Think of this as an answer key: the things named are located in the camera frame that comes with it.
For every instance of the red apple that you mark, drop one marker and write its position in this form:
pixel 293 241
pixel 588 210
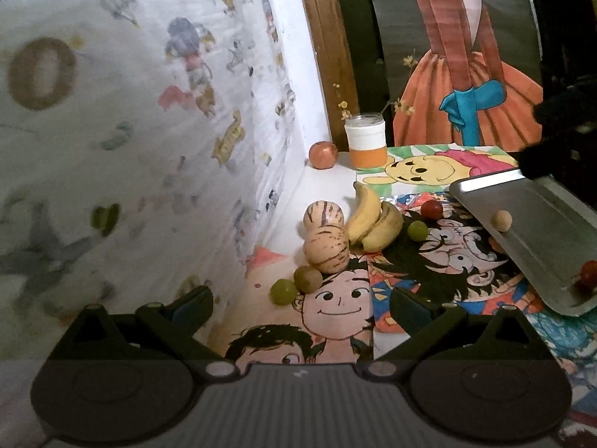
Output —
pixel 322 155

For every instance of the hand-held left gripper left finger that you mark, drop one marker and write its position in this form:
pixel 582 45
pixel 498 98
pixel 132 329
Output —
pixel 192 308

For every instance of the beige longan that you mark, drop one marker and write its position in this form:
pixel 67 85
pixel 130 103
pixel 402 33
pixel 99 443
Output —
pixel 502 220

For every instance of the wooden door frame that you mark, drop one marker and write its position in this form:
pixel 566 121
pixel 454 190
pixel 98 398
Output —
pixel 326 32

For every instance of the green grape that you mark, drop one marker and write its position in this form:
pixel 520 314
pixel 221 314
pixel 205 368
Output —
pixel 283 291
pixel 417 230

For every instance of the red cherry tomato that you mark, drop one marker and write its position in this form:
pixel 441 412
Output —
pixel 431 209

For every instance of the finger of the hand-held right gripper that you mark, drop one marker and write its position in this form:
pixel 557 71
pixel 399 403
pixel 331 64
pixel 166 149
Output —
pixel 538 162

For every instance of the yellow banana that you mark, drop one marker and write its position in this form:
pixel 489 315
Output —
pixel 366 210
pixel 389 228

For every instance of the red round fruit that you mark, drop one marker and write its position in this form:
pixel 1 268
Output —
pixel 589 274

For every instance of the cartoon printed sheet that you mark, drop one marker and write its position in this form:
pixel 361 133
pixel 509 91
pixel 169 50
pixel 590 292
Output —
pixel 116 149

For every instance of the white orange cup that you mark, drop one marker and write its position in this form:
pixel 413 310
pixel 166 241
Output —
pixel 366 142

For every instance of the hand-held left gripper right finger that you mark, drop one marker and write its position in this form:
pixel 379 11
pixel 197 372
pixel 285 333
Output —
pixel 406 305

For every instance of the striped pepino melon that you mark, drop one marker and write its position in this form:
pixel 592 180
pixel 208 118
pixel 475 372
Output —
pixel 322 214
pixel 326 248

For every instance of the metal tray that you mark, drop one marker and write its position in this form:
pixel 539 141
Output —
pixel 536 224

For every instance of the orange dress wall poster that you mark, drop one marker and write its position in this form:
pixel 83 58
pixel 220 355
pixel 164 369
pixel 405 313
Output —
pixel 466 102

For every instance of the dried yellow flowers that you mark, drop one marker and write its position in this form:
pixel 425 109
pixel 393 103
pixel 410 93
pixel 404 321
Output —
pixel 346 103

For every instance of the brown green round fruit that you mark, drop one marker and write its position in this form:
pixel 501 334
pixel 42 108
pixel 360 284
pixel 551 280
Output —
pixel 308 278

